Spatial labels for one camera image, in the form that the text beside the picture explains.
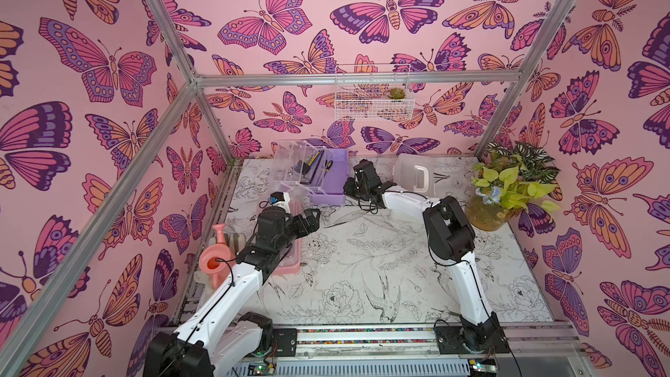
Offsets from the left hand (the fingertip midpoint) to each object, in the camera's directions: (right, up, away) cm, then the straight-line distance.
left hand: (312, 212), depth 82 cm
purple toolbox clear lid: (-15, +23, +36) cm, 45 cm away
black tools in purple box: (-4, +16, +24) cm, 29 cm away
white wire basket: (+21, +42, +13) cm, 49 cm away
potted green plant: (+62, +11, -1) cm, 63 cm away
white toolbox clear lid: (+37, +13, +18) cm, 43 cm away
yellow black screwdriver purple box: (+4, +17, +35) cm, 39 cm away
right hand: (+11, +9, +21) cm, 25 cm away
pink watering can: (-27, -14, -4) cm, 31 cm away
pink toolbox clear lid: (-7, -16, -1) cm, 17 cm away
